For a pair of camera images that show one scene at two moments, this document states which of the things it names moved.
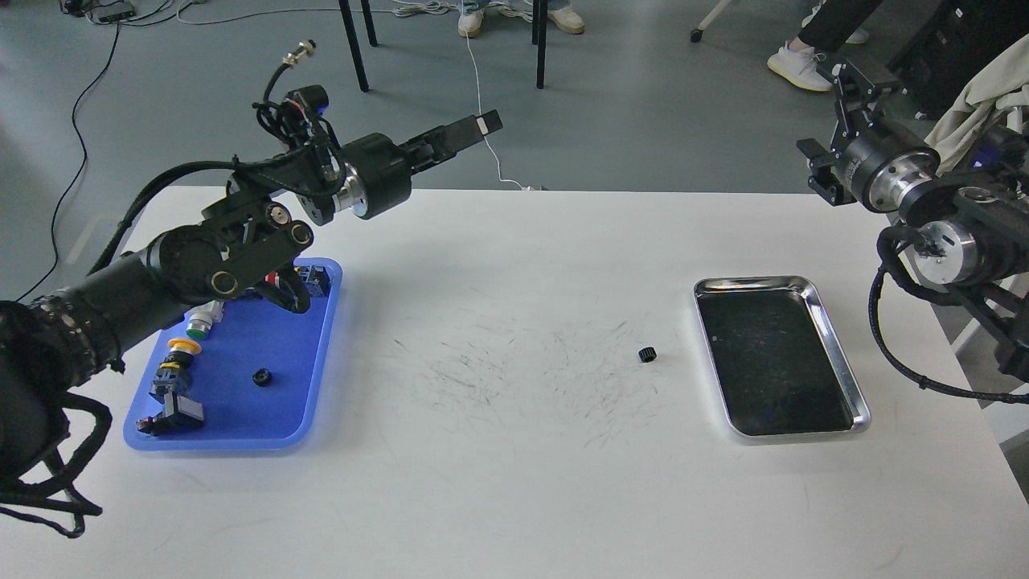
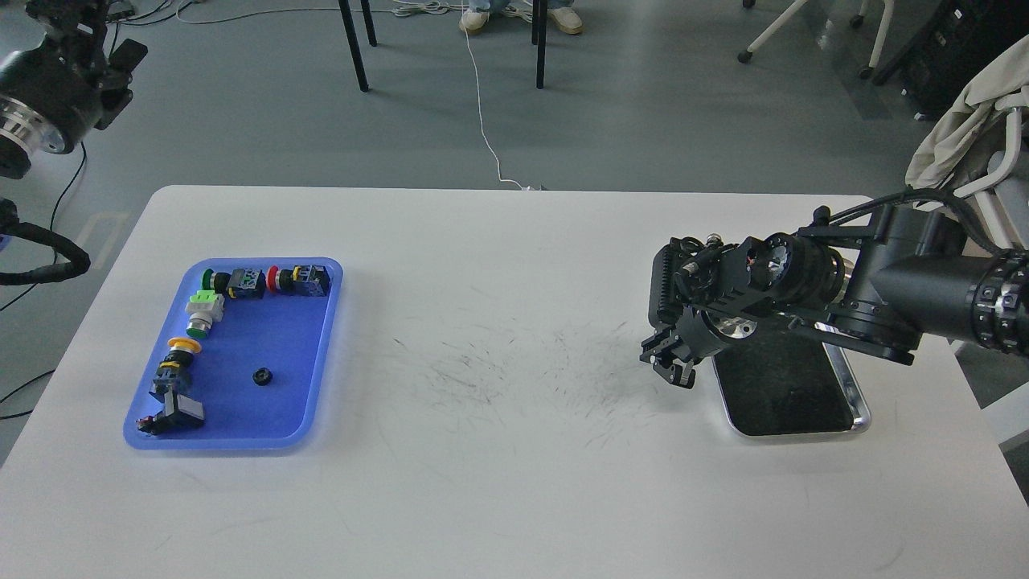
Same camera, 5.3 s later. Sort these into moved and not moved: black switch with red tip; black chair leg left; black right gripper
Moved: black right gripper
Not moved: black switch with red tip; black chair leg left
